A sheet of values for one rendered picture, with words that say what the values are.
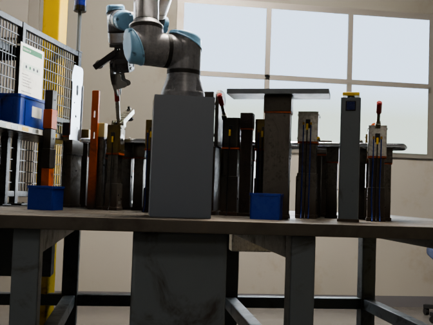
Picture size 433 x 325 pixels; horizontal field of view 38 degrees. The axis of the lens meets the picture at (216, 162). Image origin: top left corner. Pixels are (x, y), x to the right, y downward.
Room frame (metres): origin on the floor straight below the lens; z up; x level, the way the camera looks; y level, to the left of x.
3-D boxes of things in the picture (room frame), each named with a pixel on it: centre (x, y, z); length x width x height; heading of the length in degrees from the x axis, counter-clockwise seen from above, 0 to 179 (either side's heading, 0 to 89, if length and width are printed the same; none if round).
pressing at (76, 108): (2.88, 0.64, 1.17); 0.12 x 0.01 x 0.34; 168
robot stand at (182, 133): (2.17, 0.12, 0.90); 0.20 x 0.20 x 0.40; 7
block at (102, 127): (2.70, 0.49, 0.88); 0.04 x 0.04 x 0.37; 78
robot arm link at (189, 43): (2.17, 0.13, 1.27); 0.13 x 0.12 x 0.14; 113
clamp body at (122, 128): (2.63, 0.43, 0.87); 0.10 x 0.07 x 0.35; 168
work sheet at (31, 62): (3.02, 0.91, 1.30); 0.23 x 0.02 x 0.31; 168
